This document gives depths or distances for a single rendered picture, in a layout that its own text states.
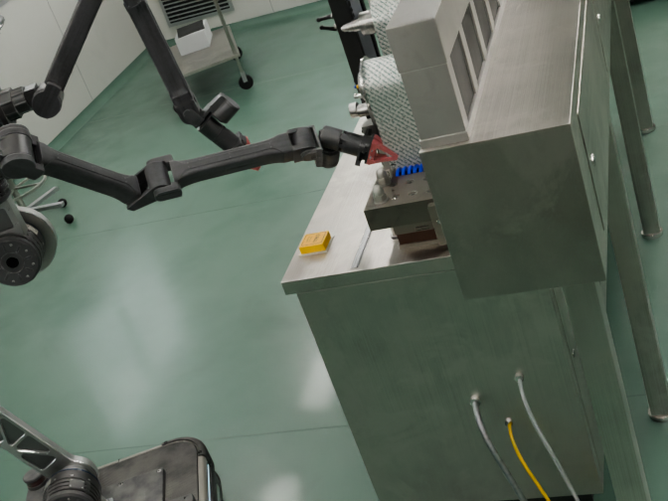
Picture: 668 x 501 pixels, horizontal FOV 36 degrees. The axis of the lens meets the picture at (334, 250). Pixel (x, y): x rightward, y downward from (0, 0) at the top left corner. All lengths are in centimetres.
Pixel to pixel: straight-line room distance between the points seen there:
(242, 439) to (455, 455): 109
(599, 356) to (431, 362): 79
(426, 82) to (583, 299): 52
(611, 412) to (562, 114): 64
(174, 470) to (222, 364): 96
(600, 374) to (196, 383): 241
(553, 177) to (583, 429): 119
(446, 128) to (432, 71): 10
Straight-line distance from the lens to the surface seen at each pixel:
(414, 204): 253
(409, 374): 275
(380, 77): 263
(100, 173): 260
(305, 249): 274
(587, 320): 196
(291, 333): 423
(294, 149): 266
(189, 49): 765
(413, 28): 166
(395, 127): 266
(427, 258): 253
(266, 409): 386
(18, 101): 296
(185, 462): 337
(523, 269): 183
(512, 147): 171
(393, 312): 264
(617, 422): 211
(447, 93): 170
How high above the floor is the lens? 212
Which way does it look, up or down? 27 degrees down
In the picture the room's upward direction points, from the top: 20 degrees counter-clockwise
